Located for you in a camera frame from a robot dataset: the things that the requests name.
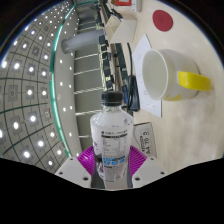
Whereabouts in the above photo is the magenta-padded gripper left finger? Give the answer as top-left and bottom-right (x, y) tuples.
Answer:
(54, 144), (101, 190)

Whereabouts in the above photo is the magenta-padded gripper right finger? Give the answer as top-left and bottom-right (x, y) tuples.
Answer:
(126, 144), (167, 190)

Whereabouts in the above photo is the clear plastic water bottle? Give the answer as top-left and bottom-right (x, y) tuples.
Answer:
(89, 90), (135, 191)

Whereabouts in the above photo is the group of ceiling lights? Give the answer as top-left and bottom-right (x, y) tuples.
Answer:
(0, 0), (78, 168)

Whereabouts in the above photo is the row of black office chairs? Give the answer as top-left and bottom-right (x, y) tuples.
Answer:
(98, 33), (118, 92)

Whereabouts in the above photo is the long curved conference desk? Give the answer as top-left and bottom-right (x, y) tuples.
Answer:
(98, 0), (129, 101)

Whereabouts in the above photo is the flat round red coaster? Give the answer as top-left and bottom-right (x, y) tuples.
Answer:
(152, 9), (174, 33)

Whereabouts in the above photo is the small white labelled box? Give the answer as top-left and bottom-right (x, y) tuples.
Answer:
(132, 0), (143, 13)

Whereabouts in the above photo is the white mug with yellow handle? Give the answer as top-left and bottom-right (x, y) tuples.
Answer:
(141, 48), (213, 102)

